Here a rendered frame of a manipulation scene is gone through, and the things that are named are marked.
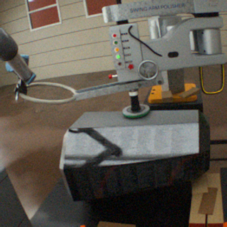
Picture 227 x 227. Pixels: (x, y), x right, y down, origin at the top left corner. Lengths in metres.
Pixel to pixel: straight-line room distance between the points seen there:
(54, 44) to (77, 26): 1.09
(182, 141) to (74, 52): 7.21
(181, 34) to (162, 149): 0.83
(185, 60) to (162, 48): 0.19
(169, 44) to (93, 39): 6.59
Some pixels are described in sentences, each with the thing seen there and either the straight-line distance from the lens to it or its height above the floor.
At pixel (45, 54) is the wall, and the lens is 9.15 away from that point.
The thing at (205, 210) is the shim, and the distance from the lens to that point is 1.84.
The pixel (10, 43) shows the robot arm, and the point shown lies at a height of 1.57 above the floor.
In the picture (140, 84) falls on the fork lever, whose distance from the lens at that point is 1.85.
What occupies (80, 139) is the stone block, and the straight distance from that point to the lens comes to 1.91.
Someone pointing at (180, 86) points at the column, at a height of 0.84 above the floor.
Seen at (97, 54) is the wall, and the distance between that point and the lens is 8.33.
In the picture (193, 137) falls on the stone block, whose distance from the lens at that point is 1.73.
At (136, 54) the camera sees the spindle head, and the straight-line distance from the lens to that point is 1.76.
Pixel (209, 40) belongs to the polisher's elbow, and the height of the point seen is 1.36.
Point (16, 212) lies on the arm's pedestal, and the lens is 1.77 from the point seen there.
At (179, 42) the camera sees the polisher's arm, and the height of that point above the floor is 1.36.
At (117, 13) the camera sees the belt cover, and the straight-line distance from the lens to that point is 1.74.
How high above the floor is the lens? 1.57
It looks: 21 degrees down
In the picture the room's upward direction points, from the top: 10 degrees counter-clockwise
